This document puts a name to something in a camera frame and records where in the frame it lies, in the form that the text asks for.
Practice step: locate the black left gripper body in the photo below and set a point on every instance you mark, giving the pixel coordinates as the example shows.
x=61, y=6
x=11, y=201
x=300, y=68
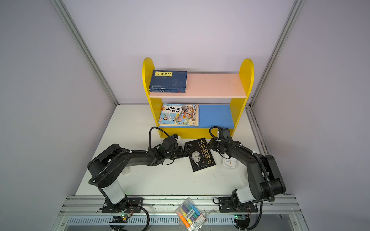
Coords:
x=179, y=151

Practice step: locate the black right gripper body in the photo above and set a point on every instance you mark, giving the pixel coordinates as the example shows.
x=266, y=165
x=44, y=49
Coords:
x=214, y=145

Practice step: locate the black book gold lettering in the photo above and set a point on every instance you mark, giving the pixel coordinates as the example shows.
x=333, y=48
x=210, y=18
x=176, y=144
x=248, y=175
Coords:
x=200, y=155

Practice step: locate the light blue thin book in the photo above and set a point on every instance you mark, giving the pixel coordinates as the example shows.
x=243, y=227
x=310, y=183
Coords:
x=175, y=115

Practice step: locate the dark blue bottom book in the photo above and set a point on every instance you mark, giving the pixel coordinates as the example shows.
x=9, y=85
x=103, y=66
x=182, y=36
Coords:
x=162, y=79

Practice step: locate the dark blue book yellow label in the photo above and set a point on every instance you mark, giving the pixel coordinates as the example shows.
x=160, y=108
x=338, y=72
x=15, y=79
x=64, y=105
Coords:
x=168, y=91

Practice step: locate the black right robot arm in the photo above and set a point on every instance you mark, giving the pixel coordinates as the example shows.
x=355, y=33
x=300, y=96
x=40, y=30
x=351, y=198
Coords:
x=264, y=178

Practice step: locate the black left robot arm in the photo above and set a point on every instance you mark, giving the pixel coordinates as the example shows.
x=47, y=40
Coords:
x=107, y=166

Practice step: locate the yellow shelf pink blue boards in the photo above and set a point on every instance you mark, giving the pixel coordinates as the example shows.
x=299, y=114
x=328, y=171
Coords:
x=221, y=99

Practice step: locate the small clear plastic box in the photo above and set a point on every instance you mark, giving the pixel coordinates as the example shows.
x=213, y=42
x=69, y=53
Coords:
x=126, y=171

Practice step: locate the pack of coloured markers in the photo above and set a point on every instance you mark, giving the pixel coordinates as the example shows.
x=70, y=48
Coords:
x=190, y=215

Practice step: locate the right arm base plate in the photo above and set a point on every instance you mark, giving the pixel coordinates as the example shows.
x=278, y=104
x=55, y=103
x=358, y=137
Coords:
x=229, y=204

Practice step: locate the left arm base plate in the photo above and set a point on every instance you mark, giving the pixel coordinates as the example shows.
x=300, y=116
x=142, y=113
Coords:
x=126, y=205

